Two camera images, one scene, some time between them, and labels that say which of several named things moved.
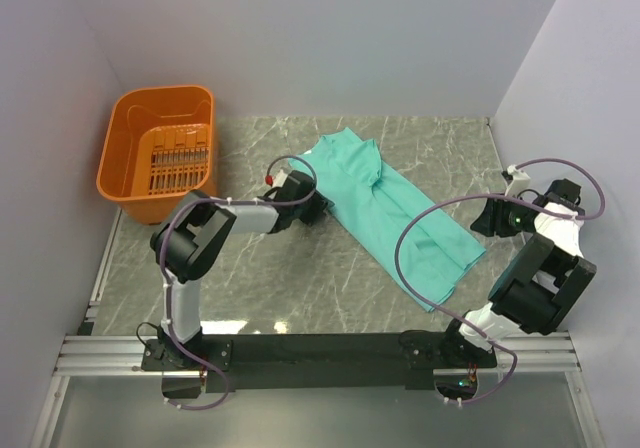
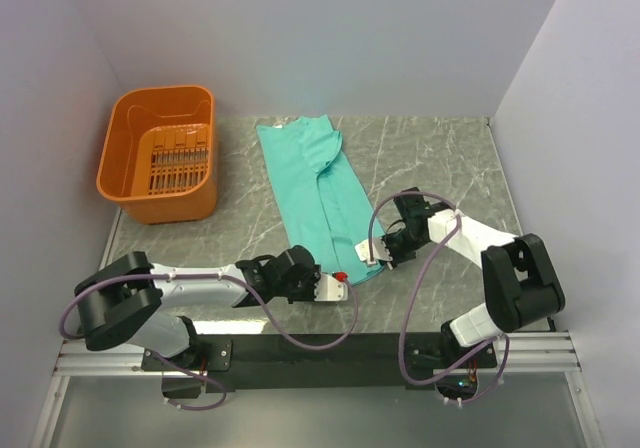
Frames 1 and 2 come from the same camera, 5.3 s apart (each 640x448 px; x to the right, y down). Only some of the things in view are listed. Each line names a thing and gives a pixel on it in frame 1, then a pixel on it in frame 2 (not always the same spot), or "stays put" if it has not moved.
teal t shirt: (405, 239) to (326, 193)
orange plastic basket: (158, 147) stays put
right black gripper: (491, 219) to (396, 259)
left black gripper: (319, 205) to (314, 274)
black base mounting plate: (320, 361) stays put
